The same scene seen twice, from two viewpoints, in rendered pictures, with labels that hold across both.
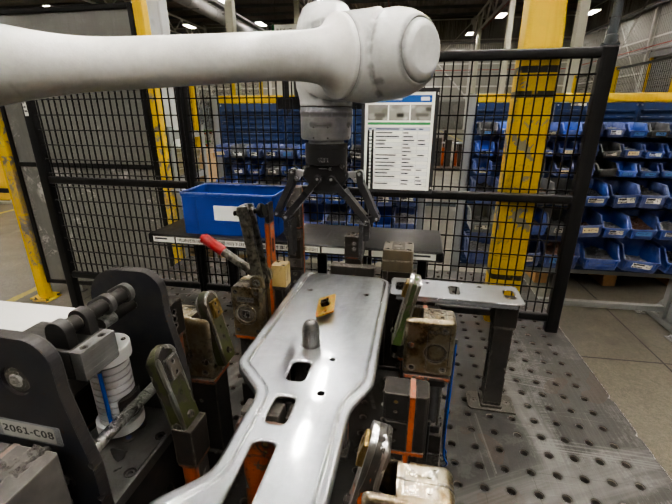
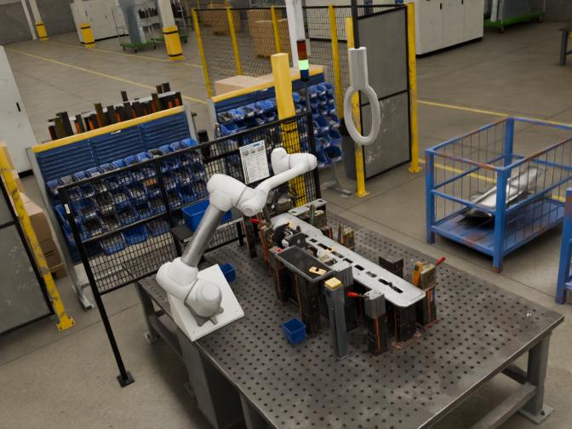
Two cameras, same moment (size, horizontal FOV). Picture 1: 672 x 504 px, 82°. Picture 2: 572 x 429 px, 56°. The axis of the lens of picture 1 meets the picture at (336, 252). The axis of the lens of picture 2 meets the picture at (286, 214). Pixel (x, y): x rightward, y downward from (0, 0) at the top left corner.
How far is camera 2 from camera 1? 2.99 m
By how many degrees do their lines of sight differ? 38
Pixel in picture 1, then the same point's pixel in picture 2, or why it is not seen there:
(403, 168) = (259, 170)
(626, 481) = (363, 234)
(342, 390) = (317, 233)
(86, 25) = not seen: outside the picture
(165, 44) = (281, 178)
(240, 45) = (293, 173)
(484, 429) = not seen: hidden behind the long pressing
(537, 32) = (287, 111)
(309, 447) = (325, 240)
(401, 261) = (286, 205)
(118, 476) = not seen: hidden behind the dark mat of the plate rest
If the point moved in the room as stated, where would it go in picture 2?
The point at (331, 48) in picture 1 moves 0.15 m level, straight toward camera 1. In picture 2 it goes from (303, 167) to (321, 171)
